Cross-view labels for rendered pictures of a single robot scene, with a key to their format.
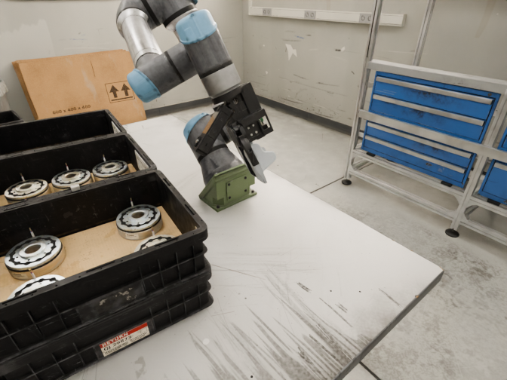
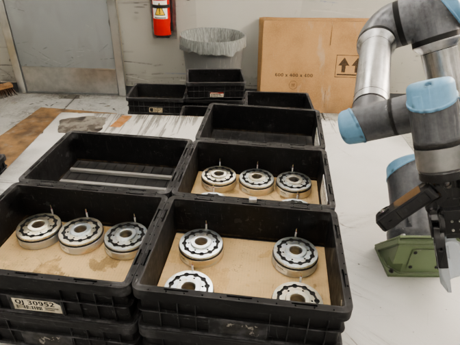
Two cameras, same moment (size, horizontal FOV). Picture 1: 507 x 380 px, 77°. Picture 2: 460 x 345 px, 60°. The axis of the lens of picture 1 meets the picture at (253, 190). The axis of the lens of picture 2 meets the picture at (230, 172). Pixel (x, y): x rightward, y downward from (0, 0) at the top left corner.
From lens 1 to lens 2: 18 cm
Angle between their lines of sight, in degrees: 33
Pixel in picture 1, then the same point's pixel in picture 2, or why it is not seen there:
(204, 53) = (427, 126)
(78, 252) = (232, 259)
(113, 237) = (265, 261)
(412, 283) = not seen: outside the picture
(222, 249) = (372, 326)
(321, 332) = not seen: outside the picture
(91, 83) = (323, 51)
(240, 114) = (448, 202)
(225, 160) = (422, 222)
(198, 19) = (434, 90)
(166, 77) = (378, 128)
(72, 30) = not seen: outside the picture
